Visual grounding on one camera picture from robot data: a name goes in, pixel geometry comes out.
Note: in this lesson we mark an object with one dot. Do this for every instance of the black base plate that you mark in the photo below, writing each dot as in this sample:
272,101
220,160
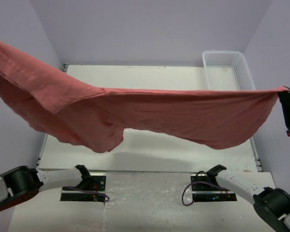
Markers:
91,190
204,193

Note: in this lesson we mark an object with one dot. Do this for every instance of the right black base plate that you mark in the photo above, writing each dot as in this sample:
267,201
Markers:
204,193

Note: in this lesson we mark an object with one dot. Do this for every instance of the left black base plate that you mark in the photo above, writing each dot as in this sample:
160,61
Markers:
91,190

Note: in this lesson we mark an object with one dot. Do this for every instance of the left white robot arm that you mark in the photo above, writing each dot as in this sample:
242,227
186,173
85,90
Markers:
22,183

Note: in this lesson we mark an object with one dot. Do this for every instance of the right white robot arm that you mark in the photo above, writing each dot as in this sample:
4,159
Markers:
271,204

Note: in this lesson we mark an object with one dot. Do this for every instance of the white plastic basket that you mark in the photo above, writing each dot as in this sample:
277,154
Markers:
227,71

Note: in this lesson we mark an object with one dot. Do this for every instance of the red t shirt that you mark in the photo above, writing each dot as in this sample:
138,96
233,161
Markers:
77,113

